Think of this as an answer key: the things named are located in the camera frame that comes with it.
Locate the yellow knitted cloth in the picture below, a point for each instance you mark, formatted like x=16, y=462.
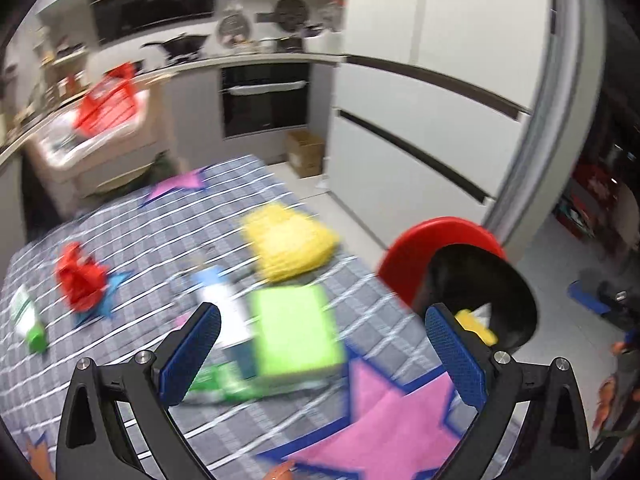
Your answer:
x=290, y=245

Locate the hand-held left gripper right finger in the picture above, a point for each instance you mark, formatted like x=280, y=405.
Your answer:
x=457, y=360

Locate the beige crate chair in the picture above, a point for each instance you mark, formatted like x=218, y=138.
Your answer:
x=100, y=165

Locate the cardboard box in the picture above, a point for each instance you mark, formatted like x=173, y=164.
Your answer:
x=305, y=152

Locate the red plastic basket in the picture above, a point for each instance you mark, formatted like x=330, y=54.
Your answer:
x=107, y=105

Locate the white plastic bag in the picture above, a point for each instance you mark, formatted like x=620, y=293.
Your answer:
x=225, y=305

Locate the black built-in oven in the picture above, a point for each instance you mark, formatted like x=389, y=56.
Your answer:
x=265, y=110

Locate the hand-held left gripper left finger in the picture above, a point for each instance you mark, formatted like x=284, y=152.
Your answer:
x=192, y=355

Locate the red plastic stool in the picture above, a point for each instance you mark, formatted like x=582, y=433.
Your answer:
x=425, y=245

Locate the white bottle with green cap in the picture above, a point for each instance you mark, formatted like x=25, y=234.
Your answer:
x=25, y=312

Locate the black trash bin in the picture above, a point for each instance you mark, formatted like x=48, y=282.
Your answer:
x=500, y=285

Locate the black range hood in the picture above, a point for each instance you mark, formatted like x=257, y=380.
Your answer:
x=150, y=5

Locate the black wok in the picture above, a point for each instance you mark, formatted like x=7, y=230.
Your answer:
x=182, y=45

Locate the grey checkered tablecloth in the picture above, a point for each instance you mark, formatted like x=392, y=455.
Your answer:
x=150, y=240

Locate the yellow wrapper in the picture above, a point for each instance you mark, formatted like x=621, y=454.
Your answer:
x=472, y=322

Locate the green and white packet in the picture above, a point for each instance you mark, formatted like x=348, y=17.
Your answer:
x=220, y=382

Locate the round hanging pan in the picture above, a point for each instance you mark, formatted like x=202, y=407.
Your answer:
x=291, y=12
x=232, y=30

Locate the white refrigerator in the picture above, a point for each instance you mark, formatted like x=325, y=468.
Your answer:
x=425, y=25

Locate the green sponge block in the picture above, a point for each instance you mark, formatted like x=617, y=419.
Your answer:
x=295, y=330

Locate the kitchen counter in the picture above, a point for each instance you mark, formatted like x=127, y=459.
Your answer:
x=200, y=64

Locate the red plastic bag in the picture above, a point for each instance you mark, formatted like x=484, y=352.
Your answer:
x=80, y=277

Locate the white rice cooker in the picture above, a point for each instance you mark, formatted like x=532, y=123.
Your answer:
x=325, y=42

